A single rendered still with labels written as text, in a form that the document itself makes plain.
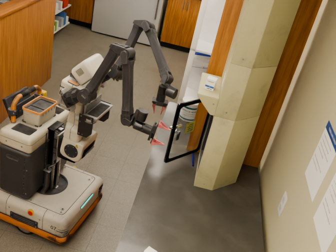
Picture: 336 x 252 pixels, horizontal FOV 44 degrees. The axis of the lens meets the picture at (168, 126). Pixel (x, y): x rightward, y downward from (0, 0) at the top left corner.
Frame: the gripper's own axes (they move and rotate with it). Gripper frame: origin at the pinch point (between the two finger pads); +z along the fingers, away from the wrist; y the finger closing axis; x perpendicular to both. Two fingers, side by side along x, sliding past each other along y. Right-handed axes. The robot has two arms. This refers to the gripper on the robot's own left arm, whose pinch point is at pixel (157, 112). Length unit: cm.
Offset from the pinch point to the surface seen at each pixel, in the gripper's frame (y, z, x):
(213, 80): 24, -45, -41
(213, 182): 38, 13, -49
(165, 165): 10.9, 18.2, -32.8
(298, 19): 63, -80, -18
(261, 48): 40, -69, -50
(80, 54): -122, 98, 350
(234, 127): 40, -24, -49
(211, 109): 26, -32, -49
